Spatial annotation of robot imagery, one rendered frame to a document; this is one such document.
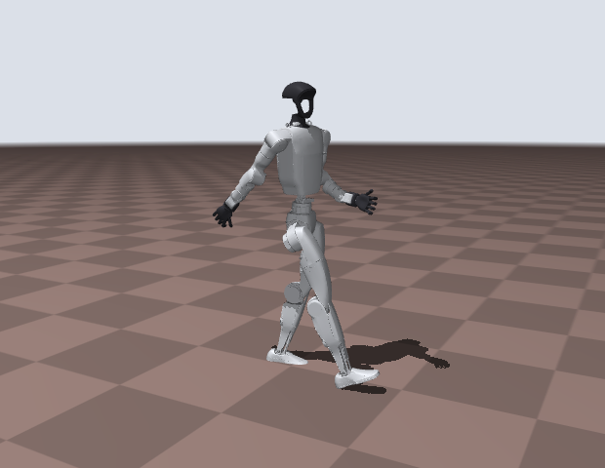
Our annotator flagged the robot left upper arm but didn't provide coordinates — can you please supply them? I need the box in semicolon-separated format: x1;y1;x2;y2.
320;129;331;185

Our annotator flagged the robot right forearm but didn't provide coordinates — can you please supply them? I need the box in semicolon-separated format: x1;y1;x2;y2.
225;168;255;209

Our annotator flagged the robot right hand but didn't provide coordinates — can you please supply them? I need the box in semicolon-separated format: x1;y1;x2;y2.
213;196;240;227

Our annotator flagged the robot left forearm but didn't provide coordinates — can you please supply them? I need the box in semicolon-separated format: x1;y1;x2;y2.
322;176;353;204

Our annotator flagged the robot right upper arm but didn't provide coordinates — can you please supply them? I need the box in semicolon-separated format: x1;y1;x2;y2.
249;130;292;185

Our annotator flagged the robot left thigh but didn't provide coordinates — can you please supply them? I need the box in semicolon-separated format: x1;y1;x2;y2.
284;220;325;303

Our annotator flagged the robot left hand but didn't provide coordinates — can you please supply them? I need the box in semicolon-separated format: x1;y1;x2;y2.
346;189;378;215

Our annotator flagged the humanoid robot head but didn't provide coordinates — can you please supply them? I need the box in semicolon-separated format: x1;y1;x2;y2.
282;82;316;129

